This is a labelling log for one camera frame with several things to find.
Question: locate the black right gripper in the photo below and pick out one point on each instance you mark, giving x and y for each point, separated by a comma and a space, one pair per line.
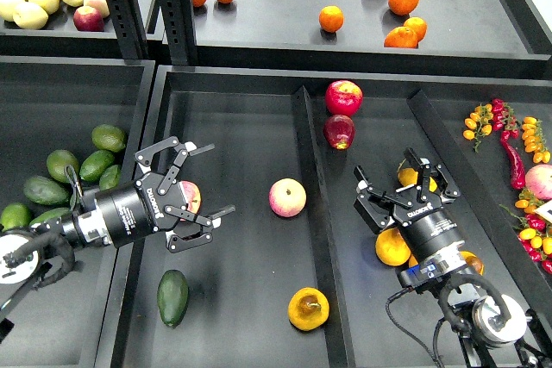
425, 226

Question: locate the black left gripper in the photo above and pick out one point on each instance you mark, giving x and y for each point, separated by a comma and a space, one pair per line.
152, 204

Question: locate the dark green avocado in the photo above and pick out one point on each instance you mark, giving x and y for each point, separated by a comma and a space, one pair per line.
172, 297

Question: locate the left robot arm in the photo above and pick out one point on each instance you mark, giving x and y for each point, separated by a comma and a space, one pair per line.
42, 254

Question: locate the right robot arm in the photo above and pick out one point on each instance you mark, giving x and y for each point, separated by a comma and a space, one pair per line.
482, 317

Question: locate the yellow pear top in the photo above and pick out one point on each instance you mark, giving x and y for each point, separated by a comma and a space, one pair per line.
408, 176

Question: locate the green avocado by tray edge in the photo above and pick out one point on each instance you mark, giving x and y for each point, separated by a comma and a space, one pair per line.
110, 177

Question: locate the green avocado middle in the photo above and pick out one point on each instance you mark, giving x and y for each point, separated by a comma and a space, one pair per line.
94, 166

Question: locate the green avocado top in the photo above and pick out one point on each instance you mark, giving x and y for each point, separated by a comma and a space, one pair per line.
109, 137

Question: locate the green avocado bottom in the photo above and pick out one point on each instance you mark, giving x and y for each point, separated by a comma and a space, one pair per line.
48, 215

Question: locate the green avocado upper left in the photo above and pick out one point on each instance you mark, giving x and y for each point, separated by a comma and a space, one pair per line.
57, 161

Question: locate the dark avocado left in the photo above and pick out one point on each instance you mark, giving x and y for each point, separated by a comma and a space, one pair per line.
45, 191

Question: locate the bright green avocado far left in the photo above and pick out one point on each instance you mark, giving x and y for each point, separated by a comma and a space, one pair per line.
15, 215

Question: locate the pink apple left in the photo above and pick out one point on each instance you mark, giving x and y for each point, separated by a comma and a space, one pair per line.
192, 196

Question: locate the pink apple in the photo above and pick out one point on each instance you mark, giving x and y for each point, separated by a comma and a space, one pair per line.
192, 196
287, 197

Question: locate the dark red apple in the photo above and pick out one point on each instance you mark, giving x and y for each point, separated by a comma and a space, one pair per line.
339, 131

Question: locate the orange cherry tomato cluster left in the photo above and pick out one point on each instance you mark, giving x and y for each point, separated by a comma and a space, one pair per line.
478, 125

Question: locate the orange cherry tomato cluster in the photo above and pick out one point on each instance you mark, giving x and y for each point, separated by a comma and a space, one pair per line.
478, 125
534, 141

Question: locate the pink apple centre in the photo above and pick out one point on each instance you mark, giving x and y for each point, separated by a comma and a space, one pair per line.
287, 197

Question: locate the bright red apple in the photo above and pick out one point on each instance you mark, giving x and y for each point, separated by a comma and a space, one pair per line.
343, 97

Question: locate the red chili pepper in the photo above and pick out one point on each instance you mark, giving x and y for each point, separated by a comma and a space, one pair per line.
517, 171

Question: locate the red cherry tomato cluster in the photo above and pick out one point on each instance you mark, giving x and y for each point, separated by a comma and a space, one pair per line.
504, 119

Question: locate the pink apple right edge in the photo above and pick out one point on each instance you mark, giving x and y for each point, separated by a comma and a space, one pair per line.
538, 181

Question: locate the mixed cherry tomatoes lower right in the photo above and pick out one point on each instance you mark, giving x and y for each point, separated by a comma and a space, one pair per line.
533, 231

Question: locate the orange cherry tomato cluster right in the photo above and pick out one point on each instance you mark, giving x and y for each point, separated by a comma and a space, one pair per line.
534, 141

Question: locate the black middle tray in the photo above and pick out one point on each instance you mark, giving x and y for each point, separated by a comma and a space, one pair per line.
241, 283

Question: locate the black tray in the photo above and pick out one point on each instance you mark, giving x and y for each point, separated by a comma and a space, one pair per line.
54, 103
241, 283

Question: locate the white label card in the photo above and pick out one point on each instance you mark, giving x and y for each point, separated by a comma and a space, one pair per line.
544, 210

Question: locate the front orange shelf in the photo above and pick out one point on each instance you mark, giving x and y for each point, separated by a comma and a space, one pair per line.
401, 37

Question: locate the black tray divider right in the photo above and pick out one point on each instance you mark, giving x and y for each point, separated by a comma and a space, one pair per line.
484, 181

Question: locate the black tray divider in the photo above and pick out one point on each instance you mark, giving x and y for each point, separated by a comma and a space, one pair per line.
484, 181
328, 276

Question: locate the black left tray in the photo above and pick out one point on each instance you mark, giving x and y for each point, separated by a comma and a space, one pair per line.
54, 103

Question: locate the small orange right shelf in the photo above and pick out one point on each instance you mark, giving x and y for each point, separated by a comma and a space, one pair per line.
418, 25

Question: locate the black tray divider left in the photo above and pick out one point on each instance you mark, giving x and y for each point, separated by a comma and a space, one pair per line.
328, 276

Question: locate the black shelf upright right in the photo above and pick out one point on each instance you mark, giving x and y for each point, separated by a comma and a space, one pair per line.
180, 31

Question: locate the black shelf upright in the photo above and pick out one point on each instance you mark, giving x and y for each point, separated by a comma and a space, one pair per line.
130, 33
180, 31

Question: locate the black shelf upright left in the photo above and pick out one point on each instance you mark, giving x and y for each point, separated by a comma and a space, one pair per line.
130, 33

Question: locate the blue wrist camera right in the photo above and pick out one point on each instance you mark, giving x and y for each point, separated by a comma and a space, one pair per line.
420, 275

